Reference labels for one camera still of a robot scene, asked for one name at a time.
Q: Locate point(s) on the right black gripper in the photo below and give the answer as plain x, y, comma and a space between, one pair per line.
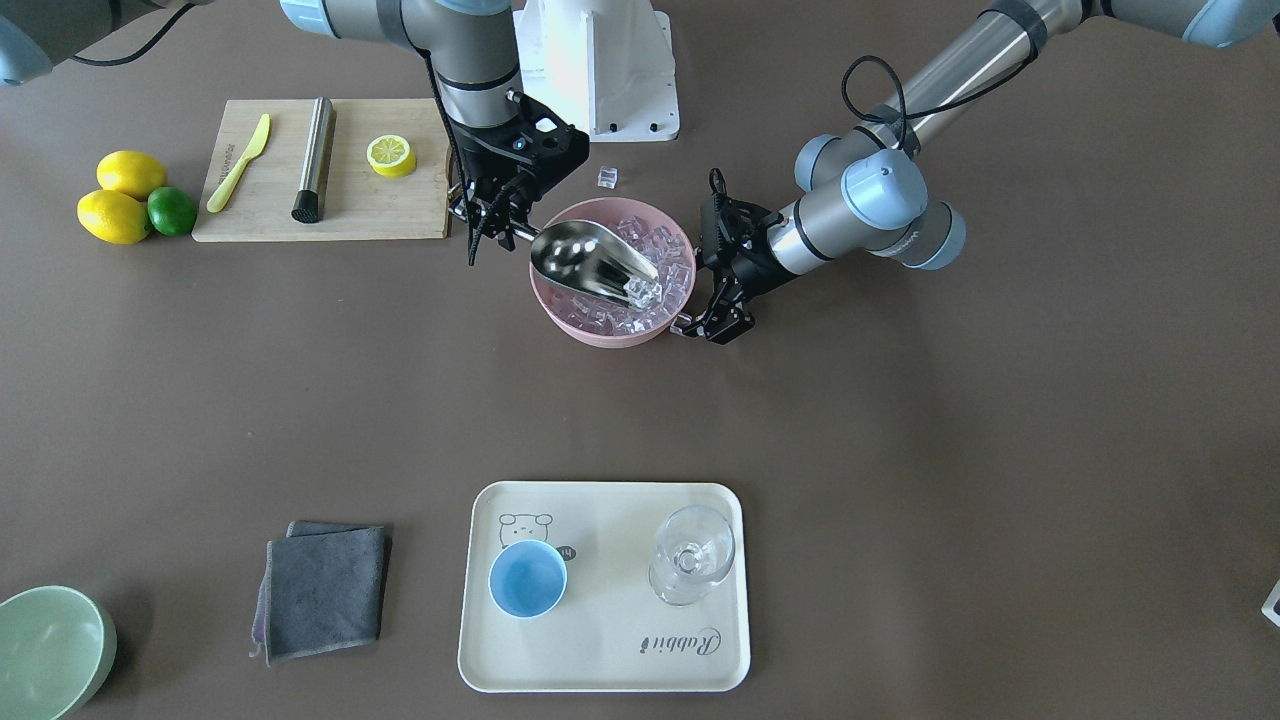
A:
482, 160

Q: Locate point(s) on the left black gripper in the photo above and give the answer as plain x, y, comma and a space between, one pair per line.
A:
750, 261

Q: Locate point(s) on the metal ice scoop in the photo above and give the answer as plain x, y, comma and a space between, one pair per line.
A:
588, 257

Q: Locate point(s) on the pink bowl of ice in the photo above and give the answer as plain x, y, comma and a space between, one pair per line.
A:
660, 239

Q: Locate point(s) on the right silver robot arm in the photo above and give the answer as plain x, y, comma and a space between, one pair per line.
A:
467, 46

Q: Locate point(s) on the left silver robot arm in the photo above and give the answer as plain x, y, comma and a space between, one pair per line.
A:
864, 191

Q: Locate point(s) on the loose ice cube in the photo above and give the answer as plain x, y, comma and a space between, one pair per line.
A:
608, 178

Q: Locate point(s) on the light blue cup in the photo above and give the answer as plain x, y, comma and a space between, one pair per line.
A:
528, 579

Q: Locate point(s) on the half lemon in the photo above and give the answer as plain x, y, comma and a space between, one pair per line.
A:
391, 156

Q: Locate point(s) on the steel muddler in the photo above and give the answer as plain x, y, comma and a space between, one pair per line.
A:
308, 205

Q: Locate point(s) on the bamboo cutting board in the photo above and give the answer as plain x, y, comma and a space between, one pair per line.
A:
359, 204

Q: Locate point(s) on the clear wine glass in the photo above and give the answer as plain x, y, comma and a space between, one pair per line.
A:
693, 552

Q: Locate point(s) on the yellow plastic knife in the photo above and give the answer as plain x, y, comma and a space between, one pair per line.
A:
220, 197

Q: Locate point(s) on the green lime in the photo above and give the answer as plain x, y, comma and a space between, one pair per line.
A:
171, 211

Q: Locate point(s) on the cream serving tray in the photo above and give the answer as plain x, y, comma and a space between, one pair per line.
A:
610, 632

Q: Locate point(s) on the yellow lemon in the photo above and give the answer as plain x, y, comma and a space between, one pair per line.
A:
114, 217
134, 173

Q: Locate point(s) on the grey folded cloth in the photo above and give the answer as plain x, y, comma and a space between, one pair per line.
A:
322, 590

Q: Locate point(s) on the mint green bowl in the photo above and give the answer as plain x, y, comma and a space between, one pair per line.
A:
57, 648

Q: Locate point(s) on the white dish rack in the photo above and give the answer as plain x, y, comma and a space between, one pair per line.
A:
1270, 608

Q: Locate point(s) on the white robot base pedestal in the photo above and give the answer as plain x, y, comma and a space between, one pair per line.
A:
605, 67

